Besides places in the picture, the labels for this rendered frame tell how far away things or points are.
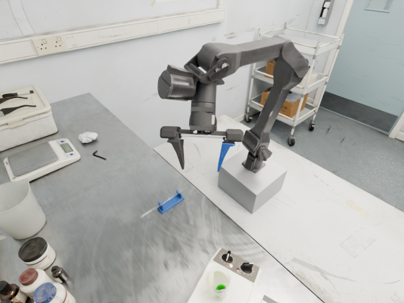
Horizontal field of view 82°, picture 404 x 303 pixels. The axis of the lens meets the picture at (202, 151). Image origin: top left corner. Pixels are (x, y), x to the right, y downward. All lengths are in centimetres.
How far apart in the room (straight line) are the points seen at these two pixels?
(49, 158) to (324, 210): 110
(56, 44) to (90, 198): 94
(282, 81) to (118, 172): 72
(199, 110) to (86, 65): 129
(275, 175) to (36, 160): 95
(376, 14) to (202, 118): 287
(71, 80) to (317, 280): 161
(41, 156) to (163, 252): 69
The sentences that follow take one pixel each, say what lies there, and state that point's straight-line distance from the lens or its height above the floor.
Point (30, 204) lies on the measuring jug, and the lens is 89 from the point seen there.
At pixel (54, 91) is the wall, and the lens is 173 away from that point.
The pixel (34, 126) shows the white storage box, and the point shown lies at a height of 97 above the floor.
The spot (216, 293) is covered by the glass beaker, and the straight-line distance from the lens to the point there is 58.
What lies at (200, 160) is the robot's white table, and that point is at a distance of 103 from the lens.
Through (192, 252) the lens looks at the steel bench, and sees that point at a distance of 77.
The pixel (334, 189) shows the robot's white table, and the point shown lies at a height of 90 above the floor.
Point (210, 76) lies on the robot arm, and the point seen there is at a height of 141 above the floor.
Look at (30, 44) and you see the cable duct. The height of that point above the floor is 125.
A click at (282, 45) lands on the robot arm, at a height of 144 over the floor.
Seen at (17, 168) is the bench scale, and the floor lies 95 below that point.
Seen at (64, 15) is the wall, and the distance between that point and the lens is 166.
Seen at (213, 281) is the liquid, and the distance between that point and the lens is 60.
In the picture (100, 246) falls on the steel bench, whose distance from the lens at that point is 84.
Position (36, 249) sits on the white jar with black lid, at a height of 97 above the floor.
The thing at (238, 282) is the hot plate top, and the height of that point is 99.
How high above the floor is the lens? 159
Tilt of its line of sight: 40 degrees down
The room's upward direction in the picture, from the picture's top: straight up
